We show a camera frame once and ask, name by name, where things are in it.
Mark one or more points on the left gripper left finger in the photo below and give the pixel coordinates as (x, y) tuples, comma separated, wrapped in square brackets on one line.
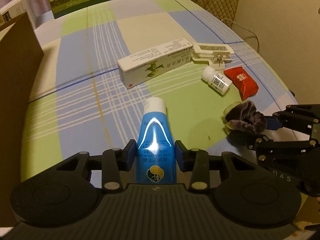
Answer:
[(115, 160)]

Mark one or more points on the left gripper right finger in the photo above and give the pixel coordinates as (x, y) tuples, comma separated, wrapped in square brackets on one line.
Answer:
[(196, 161)]

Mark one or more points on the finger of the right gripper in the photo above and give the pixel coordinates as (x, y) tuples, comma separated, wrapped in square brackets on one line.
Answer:
[(273, 123)]

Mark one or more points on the dark velvet scrunchie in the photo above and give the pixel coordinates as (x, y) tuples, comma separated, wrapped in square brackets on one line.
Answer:
[(243, 123)]

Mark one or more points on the blue white cream tube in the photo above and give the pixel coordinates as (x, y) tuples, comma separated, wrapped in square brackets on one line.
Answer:
[(155, 147)]

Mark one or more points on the red candy packet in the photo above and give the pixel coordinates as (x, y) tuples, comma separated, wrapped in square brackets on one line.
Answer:
[(243, 82)]

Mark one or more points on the small white pill bottle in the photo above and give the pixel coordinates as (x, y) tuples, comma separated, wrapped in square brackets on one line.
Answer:
[(217, 80)]

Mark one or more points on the white plastic clip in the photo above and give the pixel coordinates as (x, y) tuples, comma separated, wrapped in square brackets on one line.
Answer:
[(215, 55)]

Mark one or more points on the long white ointment box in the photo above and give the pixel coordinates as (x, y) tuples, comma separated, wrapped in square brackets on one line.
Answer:
[(152, 62)]

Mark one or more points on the brown cardboard box white inside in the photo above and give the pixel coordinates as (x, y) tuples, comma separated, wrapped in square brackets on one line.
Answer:
[(21, 55)]

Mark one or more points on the white product box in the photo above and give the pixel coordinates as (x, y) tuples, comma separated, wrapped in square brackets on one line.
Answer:
[(15, 8)]

